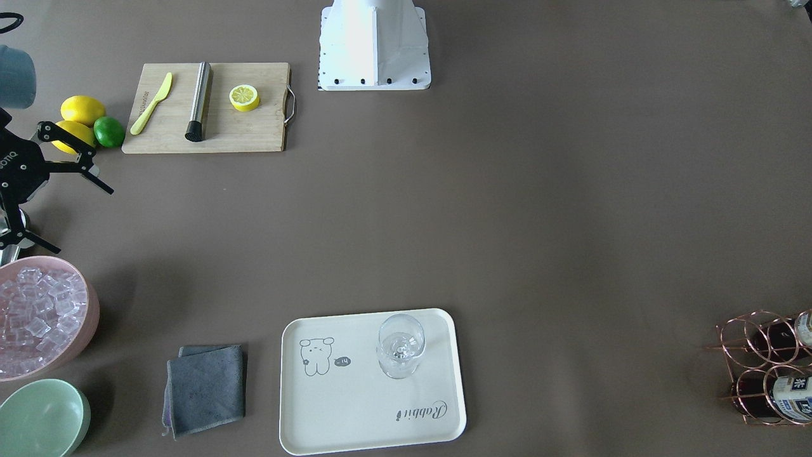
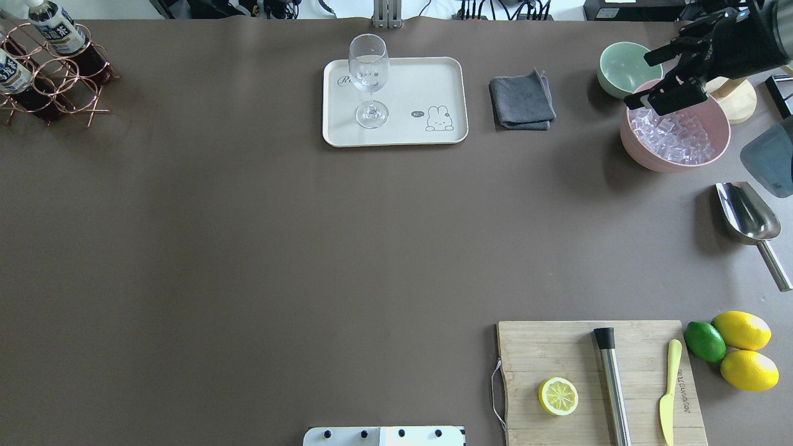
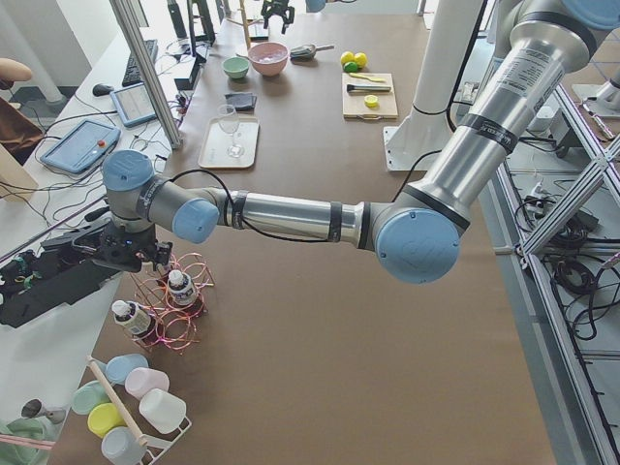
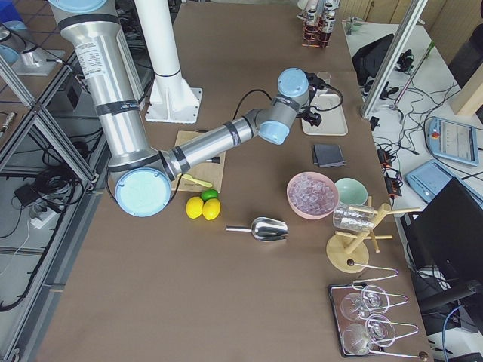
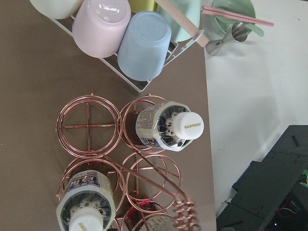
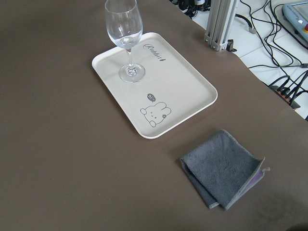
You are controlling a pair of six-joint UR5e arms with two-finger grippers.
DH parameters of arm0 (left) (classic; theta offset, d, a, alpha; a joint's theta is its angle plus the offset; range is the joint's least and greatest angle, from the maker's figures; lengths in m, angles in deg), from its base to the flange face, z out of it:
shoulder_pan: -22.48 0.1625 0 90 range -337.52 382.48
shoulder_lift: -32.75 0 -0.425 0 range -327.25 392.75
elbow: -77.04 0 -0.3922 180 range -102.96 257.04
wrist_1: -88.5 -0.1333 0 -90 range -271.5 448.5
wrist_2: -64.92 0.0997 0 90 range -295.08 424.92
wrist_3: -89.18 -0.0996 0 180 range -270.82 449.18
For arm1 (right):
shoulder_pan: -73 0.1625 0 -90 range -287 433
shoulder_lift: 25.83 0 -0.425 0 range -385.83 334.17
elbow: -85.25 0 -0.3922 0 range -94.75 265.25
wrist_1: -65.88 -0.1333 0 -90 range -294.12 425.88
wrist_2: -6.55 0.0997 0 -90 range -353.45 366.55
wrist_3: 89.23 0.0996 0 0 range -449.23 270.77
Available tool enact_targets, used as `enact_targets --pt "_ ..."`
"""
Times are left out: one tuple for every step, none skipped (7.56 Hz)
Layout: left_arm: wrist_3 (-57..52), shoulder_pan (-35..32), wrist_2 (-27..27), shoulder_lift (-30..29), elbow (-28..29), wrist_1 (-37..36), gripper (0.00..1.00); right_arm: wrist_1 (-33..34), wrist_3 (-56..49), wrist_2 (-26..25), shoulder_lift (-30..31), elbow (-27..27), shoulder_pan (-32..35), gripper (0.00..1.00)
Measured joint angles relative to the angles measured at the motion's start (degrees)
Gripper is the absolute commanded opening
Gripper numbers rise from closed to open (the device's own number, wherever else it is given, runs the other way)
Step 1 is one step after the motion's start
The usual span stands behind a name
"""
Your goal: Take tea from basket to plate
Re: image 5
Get copper wire bottle basket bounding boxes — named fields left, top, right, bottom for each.
left=56, top=95, right=198, bottom=231

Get tea bottle white cap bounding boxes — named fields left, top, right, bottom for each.
left=56, top=170, right=116, bottom=231
left=125, top=101, right=204, bottom=152

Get light blue plastic cup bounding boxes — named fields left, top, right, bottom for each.
left=117, top=11, right=171, bottom=81

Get pink plastic cup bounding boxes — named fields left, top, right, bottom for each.
left=72, top=0, right=131, bottom=58

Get yellow plastic cup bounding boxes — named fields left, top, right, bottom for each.
left=128, top=0, right=156, bottom=13

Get green plastic cup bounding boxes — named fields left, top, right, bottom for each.
left=157, top=0, right=201, bottom=42

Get steel cocktail jigger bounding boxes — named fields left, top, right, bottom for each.
left=205, top=22, right=248, bottom=56

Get pink chopsticks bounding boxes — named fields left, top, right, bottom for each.
left=201, top=6, right=274, bottom=26

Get green bowl with utensils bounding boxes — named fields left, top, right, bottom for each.
left=202, top=0, right=264, bottom=37

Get white plastic cup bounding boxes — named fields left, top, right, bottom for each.
left=30, top=0, right=83, bottom=19

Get black equipment case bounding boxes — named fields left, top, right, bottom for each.
left=216, top=125, right=308, bottom=231

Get white wire cup rack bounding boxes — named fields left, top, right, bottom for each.
left=50, top=14, right=210, bottom=93

